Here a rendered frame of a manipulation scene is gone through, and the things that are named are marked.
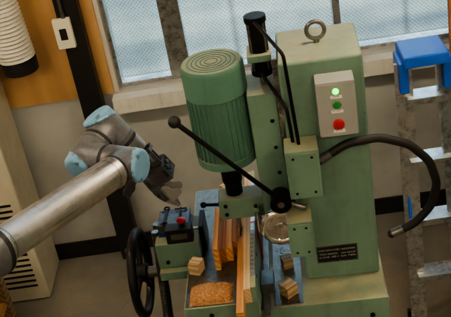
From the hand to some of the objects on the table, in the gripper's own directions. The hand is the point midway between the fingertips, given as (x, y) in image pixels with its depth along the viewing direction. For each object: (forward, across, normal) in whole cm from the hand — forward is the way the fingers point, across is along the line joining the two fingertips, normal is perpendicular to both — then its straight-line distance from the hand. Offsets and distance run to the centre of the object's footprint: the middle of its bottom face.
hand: (175, 203), depth 249 cm
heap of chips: (+20, -21, +1) cm, 29 cm away
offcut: (+18, -10, +6) cm, 21 cm away
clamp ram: (+17, +3, +6) cm, 18 cm away
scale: (+22, +3, -12) cm, 25 cm away
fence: (+26, +3, -10) cm, 28 cm away
